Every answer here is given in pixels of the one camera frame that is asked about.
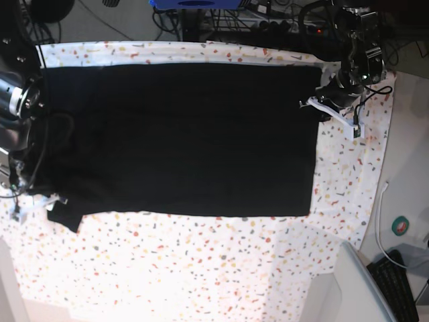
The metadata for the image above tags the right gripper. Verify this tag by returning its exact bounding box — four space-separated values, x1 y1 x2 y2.
8 160 68 215

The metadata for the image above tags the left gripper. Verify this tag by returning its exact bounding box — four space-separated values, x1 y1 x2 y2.
299 72 364 134

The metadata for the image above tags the black t-shirt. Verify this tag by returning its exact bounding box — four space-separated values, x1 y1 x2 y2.
35 64 322 231

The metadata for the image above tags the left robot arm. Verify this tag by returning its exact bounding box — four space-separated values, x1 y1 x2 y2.
298 1 393 140

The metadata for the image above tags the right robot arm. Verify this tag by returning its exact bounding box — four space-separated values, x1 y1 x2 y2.
1 32 74 205

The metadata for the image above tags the terrazzo patterned tablecloth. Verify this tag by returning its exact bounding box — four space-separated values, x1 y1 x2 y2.
1 42 393 321

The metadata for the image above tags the black power strip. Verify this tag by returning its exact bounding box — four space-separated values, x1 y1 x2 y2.
256 19 329 35

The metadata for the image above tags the green tape roll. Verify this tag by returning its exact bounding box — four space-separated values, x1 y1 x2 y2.
391 216 410 236

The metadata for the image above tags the black keyboard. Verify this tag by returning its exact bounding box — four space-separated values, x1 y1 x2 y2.
367 258 420 322

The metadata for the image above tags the white bin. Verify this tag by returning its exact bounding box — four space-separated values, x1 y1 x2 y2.
300 242 396 322

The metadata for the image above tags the blue box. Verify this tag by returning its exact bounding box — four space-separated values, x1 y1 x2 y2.
149 0 250 10

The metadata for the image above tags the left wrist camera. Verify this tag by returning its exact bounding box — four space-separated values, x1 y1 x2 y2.
349 123 365 140

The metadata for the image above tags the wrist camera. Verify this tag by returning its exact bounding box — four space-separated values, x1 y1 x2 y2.
9 208 27 225
349 123 365 140

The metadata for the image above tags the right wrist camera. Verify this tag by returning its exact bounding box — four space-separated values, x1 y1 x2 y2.
9 208 27 225

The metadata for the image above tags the white cable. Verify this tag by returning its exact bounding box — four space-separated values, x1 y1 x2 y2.
374 181 408 270

